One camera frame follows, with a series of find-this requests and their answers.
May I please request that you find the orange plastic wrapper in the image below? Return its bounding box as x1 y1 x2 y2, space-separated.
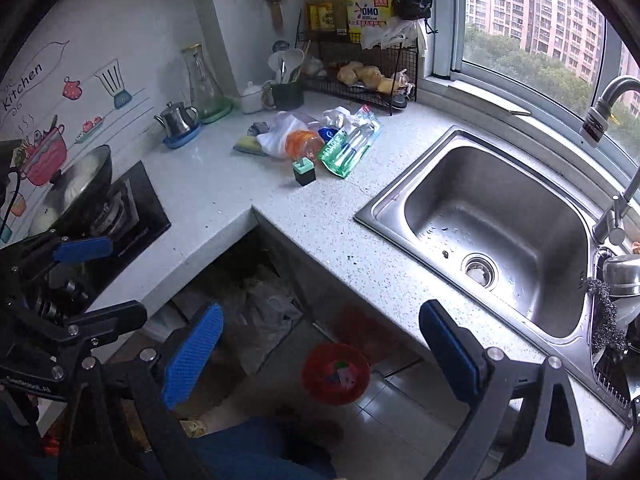
285 130 326 160

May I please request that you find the kitchen wall sticker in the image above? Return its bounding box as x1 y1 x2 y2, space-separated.
0 40 152 242

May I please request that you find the yellow sponge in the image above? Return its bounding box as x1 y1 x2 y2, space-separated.
233 135 269 157

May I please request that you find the steel drain rack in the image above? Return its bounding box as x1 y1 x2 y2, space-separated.
591 344 635 413

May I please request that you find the black gas stove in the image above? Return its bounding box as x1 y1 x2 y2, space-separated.
42 161 172 311

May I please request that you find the green toothbrush package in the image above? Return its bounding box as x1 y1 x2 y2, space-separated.
318 105 384 180

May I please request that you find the dark green mug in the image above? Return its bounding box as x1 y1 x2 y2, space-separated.
270 80 305 111

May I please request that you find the white spatula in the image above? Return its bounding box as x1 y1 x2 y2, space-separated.
267 51 287 84

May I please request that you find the clear plastic bottle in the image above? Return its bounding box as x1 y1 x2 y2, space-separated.
257 112 311 157

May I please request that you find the black wire rack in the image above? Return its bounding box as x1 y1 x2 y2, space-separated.
295 9 420 116

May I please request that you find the steel wool scrubber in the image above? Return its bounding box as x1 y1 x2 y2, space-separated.
586 277 629 357

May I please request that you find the white plastic bag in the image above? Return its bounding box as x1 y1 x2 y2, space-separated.
361 17 427 52

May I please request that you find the steel oil pot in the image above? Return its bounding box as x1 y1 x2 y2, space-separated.
154 101 200 140

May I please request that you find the black cable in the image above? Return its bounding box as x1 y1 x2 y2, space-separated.
0 167 24 232

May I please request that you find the green tray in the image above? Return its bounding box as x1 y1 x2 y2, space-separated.
200 96 235 125

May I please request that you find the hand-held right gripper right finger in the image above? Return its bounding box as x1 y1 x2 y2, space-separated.
419 299 588 480

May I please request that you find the black plastic bag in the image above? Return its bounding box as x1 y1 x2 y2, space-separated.
392 0 434 35

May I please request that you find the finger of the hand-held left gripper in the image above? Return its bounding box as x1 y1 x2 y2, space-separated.
0 230 115 291
65 299 149 343

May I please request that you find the white sugar pot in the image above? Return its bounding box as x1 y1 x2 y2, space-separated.
240 81 266 115

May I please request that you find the black wok on stove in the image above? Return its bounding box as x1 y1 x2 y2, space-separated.
27 144 114 239

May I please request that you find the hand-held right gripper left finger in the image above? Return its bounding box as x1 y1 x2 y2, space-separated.
60 303 225 480

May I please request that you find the window frame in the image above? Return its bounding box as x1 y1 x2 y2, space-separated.
424 0 640 171

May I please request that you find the glass carafe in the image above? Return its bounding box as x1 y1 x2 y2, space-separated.
180 43 226 117

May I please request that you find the clear plastic bag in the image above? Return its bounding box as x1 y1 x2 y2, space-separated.
239 280 304 372

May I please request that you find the steel faucet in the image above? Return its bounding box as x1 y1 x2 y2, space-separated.
579 75 640 247

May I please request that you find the steel sink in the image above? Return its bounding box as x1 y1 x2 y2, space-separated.
353 125 637 429

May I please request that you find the small green black box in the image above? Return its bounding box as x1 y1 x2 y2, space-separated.
292 156 318 189

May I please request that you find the red trash bin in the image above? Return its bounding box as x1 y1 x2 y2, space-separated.
301 343 372 404

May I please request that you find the person's blue trouser leg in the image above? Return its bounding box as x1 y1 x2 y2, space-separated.
189 416 342 480

